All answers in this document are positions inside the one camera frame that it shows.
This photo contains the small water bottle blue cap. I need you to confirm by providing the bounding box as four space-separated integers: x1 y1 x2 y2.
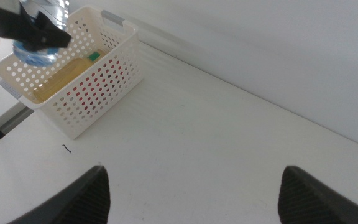
12 0 70 67

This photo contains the grey aluminium frame rail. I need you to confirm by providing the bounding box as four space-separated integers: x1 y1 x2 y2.
0 101 35 156

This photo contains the white perforated plastic basket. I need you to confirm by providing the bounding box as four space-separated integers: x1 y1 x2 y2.
0 5 145 141

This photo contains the red slim soda can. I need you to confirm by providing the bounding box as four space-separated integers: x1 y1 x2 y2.
62 59 122 116

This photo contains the yellow tea bottle green label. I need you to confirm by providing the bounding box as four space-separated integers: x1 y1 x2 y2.
32 49 108 104

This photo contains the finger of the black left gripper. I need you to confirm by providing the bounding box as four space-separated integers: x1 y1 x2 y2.
19 11 73 52

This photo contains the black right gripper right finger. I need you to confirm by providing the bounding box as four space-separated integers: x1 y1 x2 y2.
277 165 358 224

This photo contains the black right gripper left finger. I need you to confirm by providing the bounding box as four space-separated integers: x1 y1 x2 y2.
7 164 112 224

